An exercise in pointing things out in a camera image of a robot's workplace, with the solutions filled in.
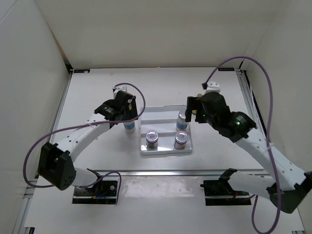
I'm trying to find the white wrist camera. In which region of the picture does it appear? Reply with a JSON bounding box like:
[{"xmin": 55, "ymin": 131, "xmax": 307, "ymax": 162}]
[
  {"xmin": 201, "ymin": 81, "xmax": 221, "ymax": 97},
  {"xmin": 113, "ymin": 85, "xmax": 127, "ymax": 93}
]

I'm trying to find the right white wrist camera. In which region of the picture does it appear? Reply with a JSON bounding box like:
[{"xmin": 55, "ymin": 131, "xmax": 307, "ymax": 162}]
[{"xmin": 201, "ymin": 81, "xmax": 221, "ymax": 97}]

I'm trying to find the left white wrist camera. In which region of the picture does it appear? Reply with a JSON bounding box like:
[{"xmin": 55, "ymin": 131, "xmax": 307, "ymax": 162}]
[{"xmin": 113, "ymin": 85, "xmax": 127, "ymax": 93}]

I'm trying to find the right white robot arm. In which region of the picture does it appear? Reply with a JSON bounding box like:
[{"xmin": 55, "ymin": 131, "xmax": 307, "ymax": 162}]
[{"xmin": 185, "ymin": 92, "xmax": 312, "ymax": 214}]

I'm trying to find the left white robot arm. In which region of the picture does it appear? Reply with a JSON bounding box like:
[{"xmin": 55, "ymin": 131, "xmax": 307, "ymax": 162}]
[{"xmin": 38, "ymin": 91, "xmax": 137, "ymax": 195}]

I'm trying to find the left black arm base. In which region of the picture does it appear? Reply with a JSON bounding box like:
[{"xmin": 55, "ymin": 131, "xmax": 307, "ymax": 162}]
[{"xmin": 72, "ymin": 171, "xmax": 122, "ymax": 205}]

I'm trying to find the blue label jar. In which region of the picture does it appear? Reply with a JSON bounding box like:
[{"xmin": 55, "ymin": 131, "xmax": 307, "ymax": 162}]
[
  {"xmin": 175, "ymin": 113, "xmax": 188, "ymax": 132},
  {"xmin": 123, "ymin": 121, "xmax": 136, "ymax": 133}
]

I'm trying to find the dark spice jar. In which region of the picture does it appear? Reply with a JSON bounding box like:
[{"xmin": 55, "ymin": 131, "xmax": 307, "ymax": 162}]
[{"xmin": 146, "ymin": 130, "xmax": 159, "ymax": 149}]

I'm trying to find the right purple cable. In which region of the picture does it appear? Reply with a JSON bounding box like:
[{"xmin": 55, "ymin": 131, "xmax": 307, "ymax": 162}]
[{"xmin": 201, "ymin": 56, "xmax": 281, "ymax": 234}]

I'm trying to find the yellow sauce bottle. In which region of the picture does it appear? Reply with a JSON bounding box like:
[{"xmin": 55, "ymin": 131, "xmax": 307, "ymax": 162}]
[{"xmin": 192, "ymin": 93, "xmax": 203, "ymax": 115}]

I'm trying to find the orange spice jar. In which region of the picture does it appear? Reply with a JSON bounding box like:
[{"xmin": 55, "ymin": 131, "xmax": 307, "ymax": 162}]
[{"xmin": 174, "ymin": 131, "xmax": 188, "ymax": 150}]

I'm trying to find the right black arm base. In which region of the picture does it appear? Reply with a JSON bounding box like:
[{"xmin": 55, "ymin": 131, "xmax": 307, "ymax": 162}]
[{"xmin": 200, "ymin": 168, "xmax": 253, "ymax": 206}]

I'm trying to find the front aluminium rail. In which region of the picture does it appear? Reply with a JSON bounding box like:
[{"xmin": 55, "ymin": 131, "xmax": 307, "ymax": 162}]
[{"xmin": 96, "ymin": 170, "xmax": 269, "ymax": 176}]

